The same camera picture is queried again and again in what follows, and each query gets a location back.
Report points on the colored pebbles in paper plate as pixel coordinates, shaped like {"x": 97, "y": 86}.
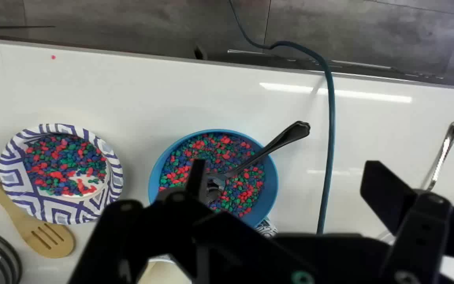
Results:
{"x": 53, "y": 159}

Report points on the blue bowl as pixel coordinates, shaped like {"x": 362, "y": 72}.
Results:
{"x": 156, "y": 179}

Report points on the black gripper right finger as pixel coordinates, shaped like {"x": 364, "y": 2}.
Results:
{"x": 421, "y": 231}

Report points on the wooden slotted spatula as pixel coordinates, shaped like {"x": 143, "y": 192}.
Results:
{"x": 42, "y": 237}

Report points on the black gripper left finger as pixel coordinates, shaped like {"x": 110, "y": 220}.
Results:
{"x": 148, "y": 237}

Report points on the black spoon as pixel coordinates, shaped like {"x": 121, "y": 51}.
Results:
{"x": 283, "y": 138}

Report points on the white paper plate blue pattern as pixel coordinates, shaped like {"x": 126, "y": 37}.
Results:
{"x": 11, "y": 179}

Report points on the colored pebbles in blue bowl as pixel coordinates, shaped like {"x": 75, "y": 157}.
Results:
{"x": 205, "y": 151}

